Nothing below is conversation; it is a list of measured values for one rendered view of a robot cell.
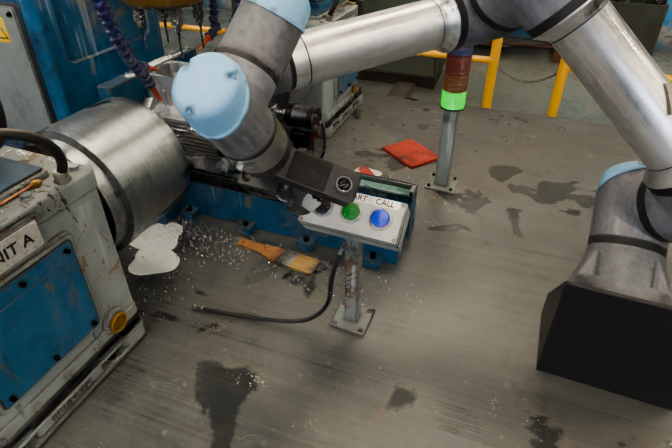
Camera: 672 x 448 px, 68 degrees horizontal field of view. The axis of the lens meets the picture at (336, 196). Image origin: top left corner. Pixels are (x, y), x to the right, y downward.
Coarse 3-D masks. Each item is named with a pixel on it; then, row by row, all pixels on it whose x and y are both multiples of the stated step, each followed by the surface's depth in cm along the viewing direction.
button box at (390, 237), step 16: (336, 208) 81; (368, 208) 80; (384, 208) 79; (400, 208) 78; (304, 224) 83; (320, 224) 81; (336, 224) 80; (352, 224) 79; (368, 224) 79; (400, 224) 77; (368, 240) 79; (384, 240) 77; (400, 240) 79
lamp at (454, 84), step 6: (444, 78) 120; (450, 78) 118; (456, 78) 118; (462, 78) 118; (468, 78) 119; (444, 84) 121; (450, 84) 119; (456, 84) 118; (462, 84) 119; (444, 90) 121; (450, 90) 120; (456, 90) 119; (462, 90) 119
